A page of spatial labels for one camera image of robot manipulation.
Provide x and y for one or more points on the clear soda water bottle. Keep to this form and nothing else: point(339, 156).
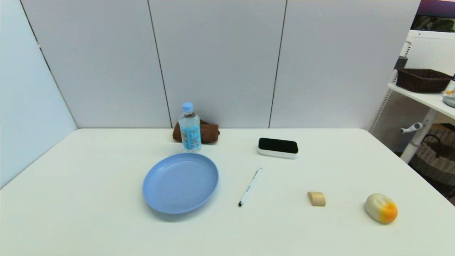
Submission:
point(190, 131)

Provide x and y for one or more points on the brown folded cloth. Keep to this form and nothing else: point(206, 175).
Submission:
point(209, 133)

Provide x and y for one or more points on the black and white eraser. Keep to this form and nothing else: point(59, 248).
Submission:
point(278, 145)

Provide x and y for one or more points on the white pen with black tip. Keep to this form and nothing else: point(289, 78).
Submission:
point(250, 187)

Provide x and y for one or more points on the blue plastic plate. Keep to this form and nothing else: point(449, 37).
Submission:
point(179, 184)

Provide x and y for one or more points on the small wooden block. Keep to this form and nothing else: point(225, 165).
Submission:
point(317, 199)

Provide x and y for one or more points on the white and orange toy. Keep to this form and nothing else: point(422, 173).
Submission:
point(379, 208)

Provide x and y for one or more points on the small dark box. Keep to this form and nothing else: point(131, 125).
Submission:
point(401, 63)

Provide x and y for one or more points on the dark brown wicker basket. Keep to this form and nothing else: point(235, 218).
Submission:
point(422, 81)

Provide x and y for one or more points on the white pegboard shelf desk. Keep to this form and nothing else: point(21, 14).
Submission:
point(426, 99)

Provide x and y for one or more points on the clear jar with orange contents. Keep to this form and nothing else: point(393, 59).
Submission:
point(450, 95)

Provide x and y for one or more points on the dark screen with green picture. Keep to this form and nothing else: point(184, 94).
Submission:
point(435, 19)

